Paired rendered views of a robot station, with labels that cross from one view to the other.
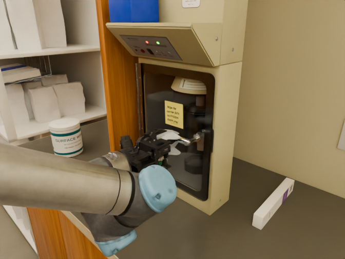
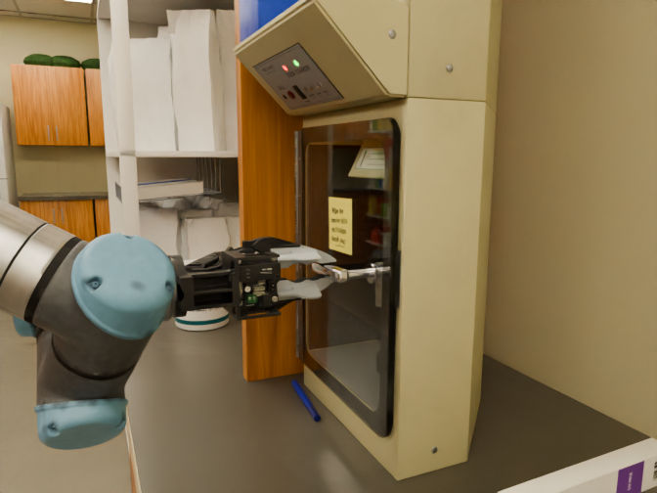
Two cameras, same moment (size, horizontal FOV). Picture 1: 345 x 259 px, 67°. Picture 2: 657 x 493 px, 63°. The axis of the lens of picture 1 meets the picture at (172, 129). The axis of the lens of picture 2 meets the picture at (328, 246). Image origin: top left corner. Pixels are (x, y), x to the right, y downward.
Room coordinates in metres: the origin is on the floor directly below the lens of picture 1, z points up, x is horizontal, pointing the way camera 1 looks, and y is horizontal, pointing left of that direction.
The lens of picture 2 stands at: (0.07, -0.27, 1.34)
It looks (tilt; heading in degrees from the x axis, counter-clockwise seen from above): 10 degrees down; 22
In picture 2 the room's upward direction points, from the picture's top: straight up
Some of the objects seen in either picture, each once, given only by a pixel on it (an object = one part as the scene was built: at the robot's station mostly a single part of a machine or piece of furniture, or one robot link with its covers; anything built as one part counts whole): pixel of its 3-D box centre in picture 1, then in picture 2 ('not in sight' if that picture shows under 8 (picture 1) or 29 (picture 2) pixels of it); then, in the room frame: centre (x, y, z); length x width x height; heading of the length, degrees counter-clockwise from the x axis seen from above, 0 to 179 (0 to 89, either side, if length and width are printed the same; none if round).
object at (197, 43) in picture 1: (158, 42); (306, 67); (0.74, 0.04, 1.46); 0.32 x 0.12 x 0.10; 47
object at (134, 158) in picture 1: (144, 156); (225, 283); (0.58, 0.07, 1.20); 0.12 x 0.09 x 0.08; 137
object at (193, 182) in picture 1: (171, 130); (338, 264); (0.77, 0.00, 1.19); 0.30 x 0.01 x 0.40; 46
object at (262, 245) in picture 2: (154, 138); (267, 255); (0.65, 0.05, 1.22); 0.09 x 0.02 x 0.05; 137
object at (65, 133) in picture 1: (66, 137); (201, 292); (1.12, 0.49, 1.02); 0.13 x 0.13 x 0.15
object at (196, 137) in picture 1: (182, 137); (341, 270); (0.70, -0.03, 1.20); 0.10 x 0.05 x 0.03; 46
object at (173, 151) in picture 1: (172, 150); (307, 291); (0.66, 0.00, 1.18); 0.09 x 0.06 x 0.03; 136
